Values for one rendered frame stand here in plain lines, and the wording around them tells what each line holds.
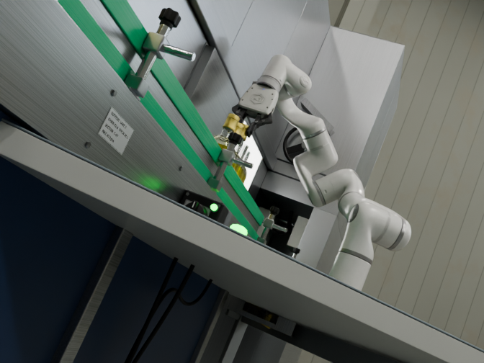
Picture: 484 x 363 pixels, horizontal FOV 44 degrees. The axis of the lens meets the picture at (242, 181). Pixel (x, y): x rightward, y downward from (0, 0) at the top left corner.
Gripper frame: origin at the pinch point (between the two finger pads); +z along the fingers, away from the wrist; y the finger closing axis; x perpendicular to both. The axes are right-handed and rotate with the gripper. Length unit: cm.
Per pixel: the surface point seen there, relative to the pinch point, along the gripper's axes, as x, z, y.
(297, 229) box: 106, -24, 4
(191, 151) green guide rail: -52, 42, 15
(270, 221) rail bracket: 18.4, 17.3, 15.0
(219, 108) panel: 3.4, -6.2, -12.2
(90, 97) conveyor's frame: -88, 60, 17
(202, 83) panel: -14.9, 0.1, -11.9
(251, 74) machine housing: 17.7, -33.7, -15.5
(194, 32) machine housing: -28.5, -5.5, -14.6
